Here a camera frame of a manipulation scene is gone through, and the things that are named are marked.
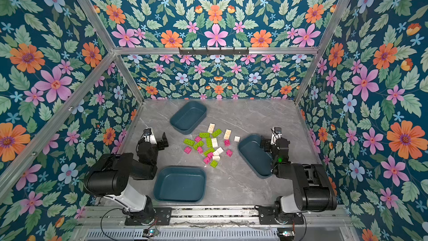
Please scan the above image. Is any cream lego center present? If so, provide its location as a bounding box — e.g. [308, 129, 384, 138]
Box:
[211, 138, 218, 148]

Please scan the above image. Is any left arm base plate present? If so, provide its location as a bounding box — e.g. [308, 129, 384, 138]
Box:
[124, 207, 172, 226]

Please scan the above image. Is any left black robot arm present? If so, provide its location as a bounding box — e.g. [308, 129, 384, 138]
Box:
[84, 128, 169, 219]

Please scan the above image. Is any cream long lego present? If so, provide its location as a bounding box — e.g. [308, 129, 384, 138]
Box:
[207, 123, 215, 134]
[224, 129, 232, 140]

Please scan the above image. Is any right teal bin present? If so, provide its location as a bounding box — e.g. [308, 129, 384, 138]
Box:
[238, 134, 272, 179]

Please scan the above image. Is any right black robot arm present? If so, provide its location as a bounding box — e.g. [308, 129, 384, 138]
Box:
[260, 127, 337, 224]

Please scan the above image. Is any green lego mid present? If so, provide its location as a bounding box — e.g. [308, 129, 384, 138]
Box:
[193, 141, 204, 150]

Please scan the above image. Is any far teal bin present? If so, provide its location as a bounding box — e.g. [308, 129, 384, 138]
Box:
[169, 101, 207, 135]

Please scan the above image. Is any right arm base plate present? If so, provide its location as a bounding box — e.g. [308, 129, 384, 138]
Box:
[254, 205, 305, 225]

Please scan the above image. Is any teal bin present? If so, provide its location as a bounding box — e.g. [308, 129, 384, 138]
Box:
[238, 134, 272, 179]
[169, 101, 207, 135]
[153, 166, 207, 203]

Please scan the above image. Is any black wall hook rail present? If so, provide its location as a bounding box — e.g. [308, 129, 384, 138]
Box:
[178, 48, 250, 56]

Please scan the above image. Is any green small lego near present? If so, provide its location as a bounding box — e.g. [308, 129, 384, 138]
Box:
[210, 160, 218, 168]

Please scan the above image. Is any green long lego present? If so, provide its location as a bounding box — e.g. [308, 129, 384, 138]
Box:
[206, 137, 213, 148]
[212, 129, 222, 137]
[183, 138, 195, 146]

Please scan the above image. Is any near teal bin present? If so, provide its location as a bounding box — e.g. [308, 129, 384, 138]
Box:
[153, 166, 207, 203]

